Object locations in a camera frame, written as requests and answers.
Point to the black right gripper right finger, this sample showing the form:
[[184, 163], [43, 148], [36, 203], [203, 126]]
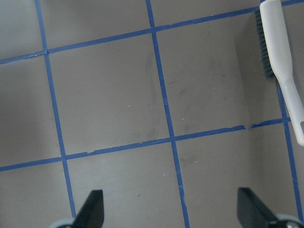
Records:
[[252, 212]]

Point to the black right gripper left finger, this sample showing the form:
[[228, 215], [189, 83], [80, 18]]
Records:
[[91, 214]]

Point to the white hand brush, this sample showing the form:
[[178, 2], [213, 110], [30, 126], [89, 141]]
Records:
[[276, 59]]

